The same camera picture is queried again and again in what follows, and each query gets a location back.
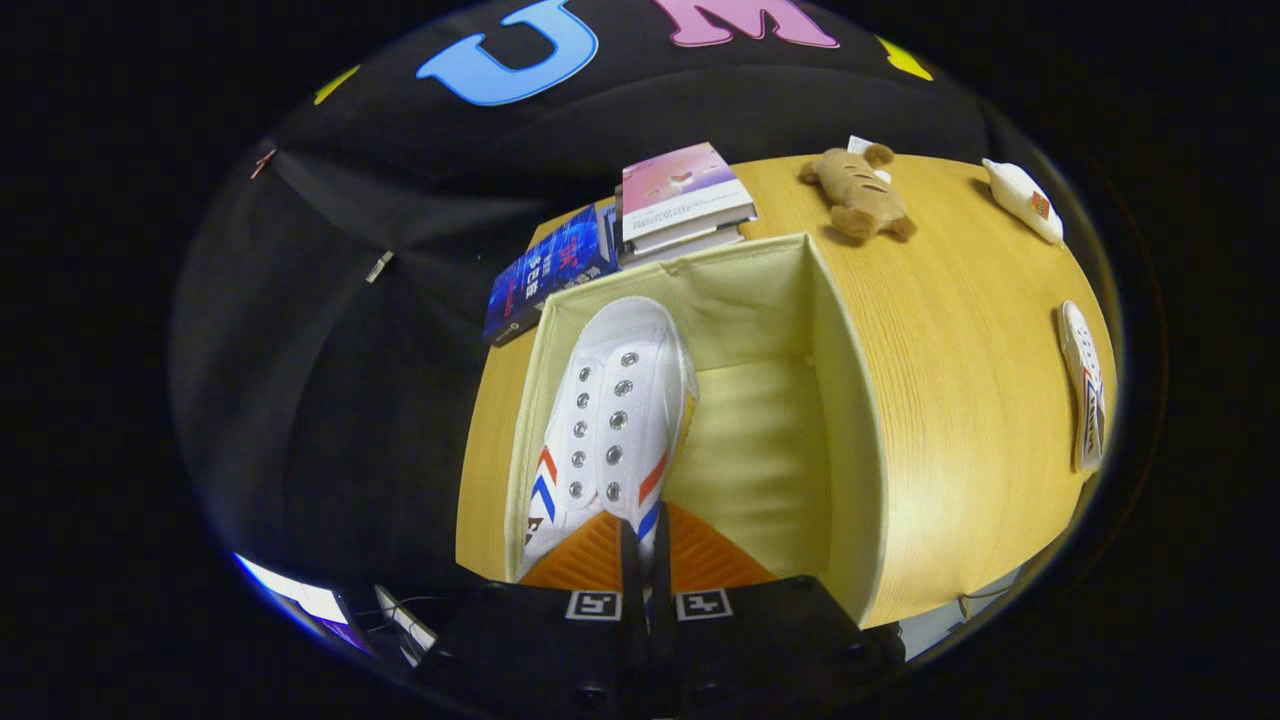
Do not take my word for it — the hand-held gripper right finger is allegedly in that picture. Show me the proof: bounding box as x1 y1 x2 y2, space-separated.
654 503 903 720

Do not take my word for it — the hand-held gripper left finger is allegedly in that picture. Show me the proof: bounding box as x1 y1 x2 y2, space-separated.
414 512 647 720

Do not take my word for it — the cream fabric storage box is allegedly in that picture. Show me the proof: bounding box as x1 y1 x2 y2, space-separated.
504 232 893 630

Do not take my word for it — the white canvas shoe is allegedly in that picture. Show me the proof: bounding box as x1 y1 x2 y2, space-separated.
1057 300 1107 474
514 296 700 586

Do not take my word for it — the computer monitor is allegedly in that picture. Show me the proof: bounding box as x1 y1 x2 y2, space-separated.
234 552 349 629

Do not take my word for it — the black backdrop cloth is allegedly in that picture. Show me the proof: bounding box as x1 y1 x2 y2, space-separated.
170 0 1001 641

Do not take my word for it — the blue cover book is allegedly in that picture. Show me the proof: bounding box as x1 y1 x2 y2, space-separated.
482 203 621 348

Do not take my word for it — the white book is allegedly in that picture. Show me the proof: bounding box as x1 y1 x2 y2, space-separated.
620 222 749 267

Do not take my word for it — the brown plush toy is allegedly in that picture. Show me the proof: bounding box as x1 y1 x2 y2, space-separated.
799 143 917 244

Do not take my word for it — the pink cover book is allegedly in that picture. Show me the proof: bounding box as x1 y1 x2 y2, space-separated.
620 141 758 244

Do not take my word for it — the white plush toy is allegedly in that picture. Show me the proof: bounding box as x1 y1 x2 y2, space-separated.
981 157 1065 245

